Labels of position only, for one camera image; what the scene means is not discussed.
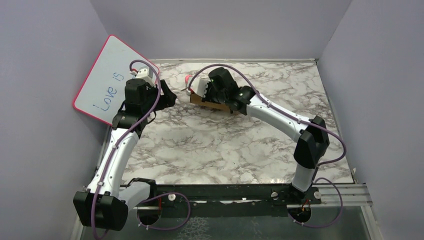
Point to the pink-capped clear bottle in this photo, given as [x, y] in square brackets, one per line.
[187, 79]

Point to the pink-framed whiteboard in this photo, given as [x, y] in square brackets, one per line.
[102, 92]

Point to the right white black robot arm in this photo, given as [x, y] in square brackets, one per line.
[309, 134]

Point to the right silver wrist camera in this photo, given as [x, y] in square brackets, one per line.
[199, 86]

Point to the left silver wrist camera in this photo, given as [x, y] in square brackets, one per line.
[146, 74]

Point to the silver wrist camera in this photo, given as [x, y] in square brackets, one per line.
[199, 86]
[146, 74]

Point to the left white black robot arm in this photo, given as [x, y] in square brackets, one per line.
[103, 205]

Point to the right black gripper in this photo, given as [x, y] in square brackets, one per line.
[206, 99]

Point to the brown cardboard box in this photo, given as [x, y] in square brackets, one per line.
[197, 100]

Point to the aluminium frame rail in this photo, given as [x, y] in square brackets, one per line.
[188, 201]

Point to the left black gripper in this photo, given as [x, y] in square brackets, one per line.
[169, 98]

